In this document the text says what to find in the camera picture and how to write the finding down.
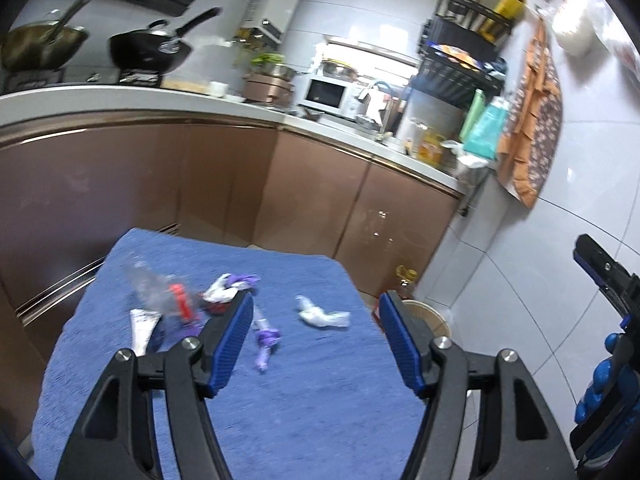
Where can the orange patterned apron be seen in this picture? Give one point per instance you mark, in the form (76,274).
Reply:
(537,125)

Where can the black wok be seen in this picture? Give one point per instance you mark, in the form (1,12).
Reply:
(145,50)

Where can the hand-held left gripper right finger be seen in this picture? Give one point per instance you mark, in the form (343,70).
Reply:
(402,345)

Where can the person's right hand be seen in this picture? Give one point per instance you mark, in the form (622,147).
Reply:
(600,380)

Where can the kitchen faucet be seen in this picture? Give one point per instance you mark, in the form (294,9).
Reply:
(386,105)

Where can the white plastic bag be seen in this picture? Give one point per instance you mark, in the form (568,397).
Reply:
(580,20)

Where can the brown kitchen cabinets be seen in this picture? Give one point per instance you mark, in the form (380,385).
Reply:
(150,185)

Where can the amber oil bottle yellow cap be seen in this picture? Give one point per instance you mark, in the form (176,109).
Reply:
(406,280)

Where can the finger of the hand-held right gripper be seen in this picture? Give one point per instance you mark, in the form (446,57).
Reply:
(617,295)
(597,255)

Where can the yellow cooking oil bottle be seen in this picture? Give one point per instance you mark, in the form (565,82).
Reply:
(431,150)

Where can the yellow film roll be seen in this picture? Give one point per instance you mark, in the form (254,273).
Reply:
(509,4)

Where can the white tube wrapper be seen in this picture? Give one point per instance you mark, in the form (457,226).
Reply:
(142,327)

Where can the teal plastic bag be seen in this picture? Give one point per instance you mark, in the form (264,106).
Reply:
(485,132)

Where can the white cup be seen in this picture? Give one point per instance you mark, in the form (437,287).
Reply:
(218,90)

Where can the steel ladle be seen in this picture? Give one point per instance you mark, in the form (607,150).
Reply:
(75,10)

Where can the green bottle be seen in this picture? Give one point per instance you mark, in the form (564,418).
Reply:
(472,110)

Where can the white cloth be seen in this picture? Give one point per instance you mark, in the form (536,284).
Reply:
(465,157)

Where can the crumpled white tissue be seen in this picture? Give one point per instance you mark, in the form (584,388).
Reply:
(320,316)

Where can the beige round trash bin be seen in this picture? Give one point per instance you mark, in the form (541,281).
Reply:
(430,317)

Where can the purple plastic wrapper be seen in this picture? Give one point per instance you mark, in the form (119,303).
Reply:
(267,337)

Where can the white microwave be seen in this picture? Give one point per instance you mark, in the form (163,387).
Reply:
(322,92)

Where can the black dish rack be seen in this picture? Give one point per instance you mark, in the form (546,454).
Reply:
(460,80)

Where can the white water heater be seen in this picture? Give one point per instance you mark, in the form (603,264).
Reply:
(275,5)

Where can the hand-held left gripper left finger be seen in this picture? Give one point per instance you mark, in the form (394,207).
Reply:
(230,345)

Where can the steel pot with lid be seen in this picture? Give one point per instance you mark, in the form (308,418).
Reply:
(337,69)

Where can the crushed clear bottle red cap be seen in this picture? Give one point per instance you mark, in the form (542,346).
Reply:
(150,285)

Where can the white and purple wrapper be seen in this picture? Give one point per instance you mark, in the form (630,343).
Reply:
(225,285)

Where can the green leafy vegetables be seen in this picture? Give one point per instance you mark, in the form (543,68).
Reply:
(265,59)

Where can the black gas stove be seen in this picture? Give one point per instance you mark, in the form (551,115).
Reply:
(30,80)

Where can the blue towel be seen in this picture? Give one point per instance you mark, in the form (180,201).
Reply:
(310,410)

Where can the steel bowl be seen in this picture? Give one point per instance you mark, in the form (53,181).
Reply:
(280,71)

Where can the small red wrapper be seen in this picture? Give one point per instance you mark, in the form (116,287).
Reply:
(215,308)

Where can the dark blue wrapper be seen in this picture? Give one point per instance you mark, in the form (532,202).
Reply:
(172,332)

